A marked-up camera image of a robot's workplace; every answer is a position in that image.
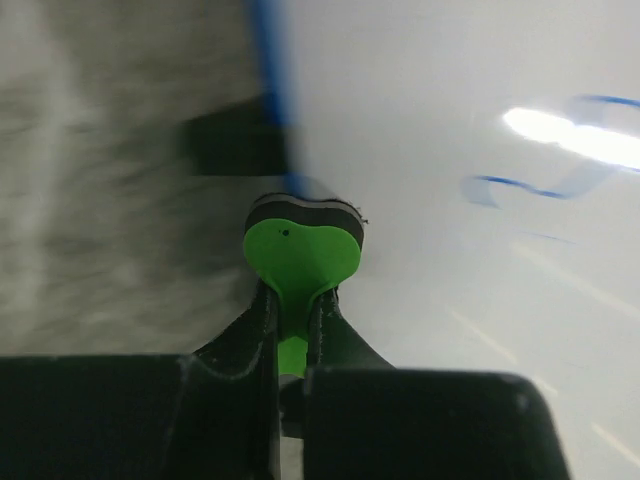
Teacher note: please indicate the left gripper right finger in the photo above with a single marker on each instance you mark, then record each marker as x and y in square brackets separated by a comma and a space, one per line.
[333, 342]

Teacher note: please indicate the blue framed whiteboard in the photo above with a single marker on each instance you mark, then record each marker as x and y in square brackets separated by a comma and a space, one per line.
[493, 149]

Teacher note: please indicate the black whiteboard stand foot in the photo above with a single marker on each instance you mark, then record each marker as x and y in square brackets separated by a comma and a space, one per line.
[240, 140]

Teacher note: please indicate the green whiteboard eraser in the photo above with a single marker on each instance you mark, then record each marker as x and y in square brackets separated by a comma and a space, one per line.
[301, 249]

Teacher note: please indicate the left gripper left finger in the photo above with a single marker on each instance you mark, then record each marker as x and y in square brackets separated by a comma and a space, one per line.
[243, 359]

